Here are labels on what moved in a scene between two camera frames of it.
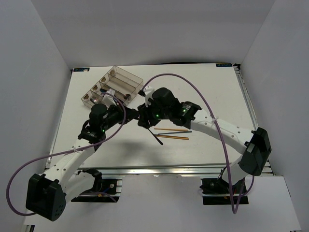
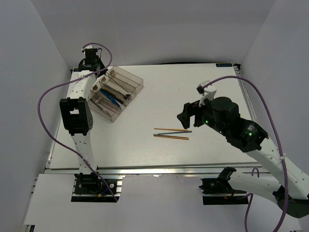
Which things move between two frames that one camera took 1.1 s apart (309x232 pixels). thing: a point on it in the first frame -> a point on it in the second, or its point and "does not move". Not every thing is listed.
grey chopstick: x=175 y=133 does not move
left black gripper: x=130 y=114 -> x=104 y=68
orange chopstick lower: x=174 y=137 does not move
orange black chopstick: x=171 y=129 does not move
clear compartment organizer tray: x=124 y=85 does not move
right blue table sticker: x=223 y=65 does not move
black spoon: x=156 y=137 -> x=118 y=83
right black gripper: x=145 y=116 -> x=191 y=109
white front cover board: x=174 y=204 does not move
